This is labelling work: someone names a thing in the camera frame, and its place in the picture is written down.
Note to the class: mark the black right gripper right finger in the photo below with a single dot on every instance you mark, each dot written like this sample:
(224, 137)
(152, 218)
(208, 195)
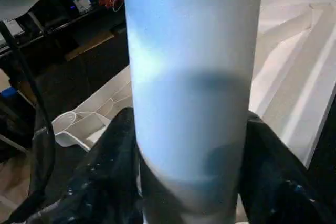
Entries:
(283, 192)

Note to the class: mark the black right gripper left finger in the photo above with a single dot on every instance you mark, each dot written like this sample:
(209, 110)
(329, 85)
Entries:
(100, 182)

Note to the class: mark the white plastic table top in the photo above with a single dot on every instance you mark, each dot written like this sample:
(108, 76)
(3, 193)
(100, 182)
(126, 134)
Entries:
(294, 77)

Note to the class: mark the white plastic table leg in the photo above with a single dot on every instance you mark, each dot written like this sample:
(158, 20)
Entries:
(194, 77)

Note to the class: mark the black work surface mat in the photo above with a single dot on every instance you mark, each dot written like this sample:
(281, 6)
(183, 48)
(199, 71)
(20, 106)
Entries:
(84, 82)

